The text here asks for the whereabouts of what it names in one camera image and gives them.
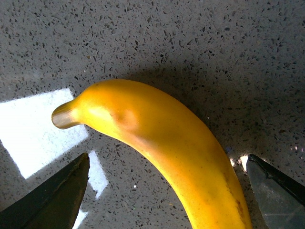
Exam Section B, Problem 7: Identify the yellow banana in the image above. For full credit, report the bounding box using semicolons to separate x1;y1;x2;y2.
51;79;252;229

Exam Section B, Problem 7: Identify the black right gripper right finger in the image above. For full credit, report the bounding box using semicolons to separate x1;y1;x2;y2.
246;154;305;229

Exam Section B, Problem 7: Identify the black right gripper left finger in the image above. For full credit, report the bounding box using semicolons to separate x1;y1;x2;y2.
0;153;90;229

